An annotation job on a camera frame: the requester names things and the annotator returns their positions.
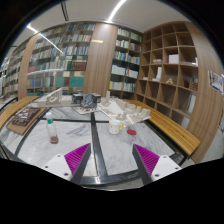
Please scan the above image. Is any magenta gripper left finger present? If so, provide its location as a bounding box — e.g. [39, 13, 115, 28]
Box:
[44, 142, 92, 185]

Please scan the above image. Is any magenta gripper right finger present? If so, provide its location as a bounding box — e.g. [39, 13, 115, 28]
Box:
[131, 143, 183, 186]

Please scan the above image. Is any clear plastic water bottle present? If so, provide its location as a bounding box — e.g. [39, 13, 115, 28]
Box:
[46, 112, 59, 144]

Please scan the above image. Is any red bottle cap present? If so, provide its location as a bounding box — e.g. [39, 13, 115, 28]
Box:
[127, 129, 137, 135]

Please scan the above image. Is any wooden bench right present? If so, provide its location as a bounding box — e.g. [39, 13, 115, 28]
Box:
[125, 99, 200, 156]

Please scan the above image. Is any wooden bench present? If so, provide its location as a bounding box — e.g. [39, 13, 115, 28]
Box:
[0, 96, 38, 129]
[125, 99, 200, 156]

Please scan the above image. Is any dark grey building model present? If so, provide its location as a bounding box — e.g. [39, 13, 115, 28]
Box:
[72, 93, 101, 109]

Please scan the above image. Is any white architectural site model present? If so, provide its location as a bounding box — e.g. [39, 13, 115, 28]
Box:
[97, 98, 150, 126]

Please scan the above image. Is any white long building model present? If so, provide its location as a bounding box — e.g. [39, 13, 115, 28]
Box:
[37, 88, 72, 107]

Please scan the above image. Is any brown wooden model board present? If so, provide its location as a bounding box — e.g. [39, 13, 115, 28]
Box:
[7, 107, 45, 135]

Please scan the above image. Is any wooden bench left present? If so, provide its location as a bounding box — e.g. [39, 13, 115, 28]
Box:
[0, 96, 38, 129]

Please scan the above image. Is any wooden cubby shelf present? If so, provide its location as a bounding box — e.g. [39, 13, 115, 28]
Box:
[134, 21, 200, 126]

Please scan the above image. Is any middle book shelf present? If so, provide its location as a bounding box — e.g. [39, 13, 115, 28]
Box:
[109, 27, 142, 99]

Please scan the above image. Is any large left book shelf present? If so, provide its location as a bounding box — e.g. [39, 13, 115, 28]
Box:
[27, 22, 96, 95]

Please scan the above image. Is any white mug yellow handle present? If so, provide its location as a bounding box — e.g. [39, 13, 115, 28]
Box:
[109, 120, 124, 135]

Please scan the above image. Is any poster on wall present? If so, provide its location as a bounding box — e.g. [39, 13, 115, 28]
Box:
[208, 71, 223, 94]

